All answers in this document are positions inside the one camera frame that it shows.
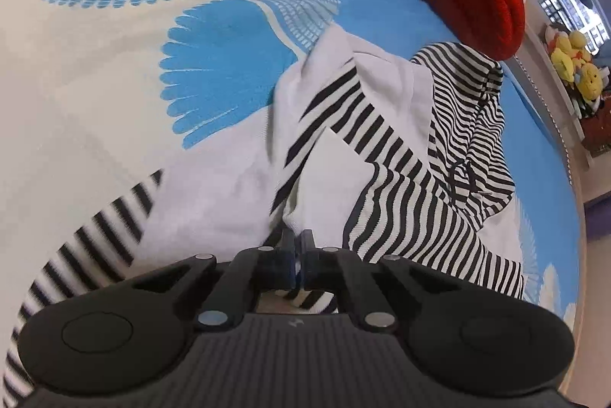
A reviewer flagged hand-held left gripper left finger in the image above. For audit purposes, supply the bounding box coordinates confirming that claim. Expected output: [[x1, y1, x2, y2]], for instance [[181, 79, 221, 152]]
[[130, 228, 300, 333]]

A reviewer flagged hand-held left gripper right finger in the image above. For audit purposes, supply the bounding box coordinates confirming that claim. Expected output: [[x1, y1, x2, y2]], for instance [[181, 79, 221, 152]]
[[298, 228, 472, 333]]

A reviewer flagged black white striped garment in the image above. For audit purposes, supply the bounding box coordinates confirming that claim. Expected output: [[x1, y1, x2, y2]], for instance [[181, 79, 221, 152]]
[[0, 23, 526, 408]]

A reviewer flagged yellow plush toy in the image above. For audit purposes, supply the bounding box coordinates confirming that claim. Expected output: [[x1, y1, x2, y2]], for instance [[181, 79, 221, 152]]
[[575, 63, 605, 101], [550, 31, 591, 80]]

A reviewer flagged blue white fan print bedsheet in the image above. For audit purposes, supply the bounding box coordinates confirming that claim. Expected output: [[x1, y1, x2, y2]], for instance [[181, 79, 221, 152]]
[[0, 0, 587, 344]]

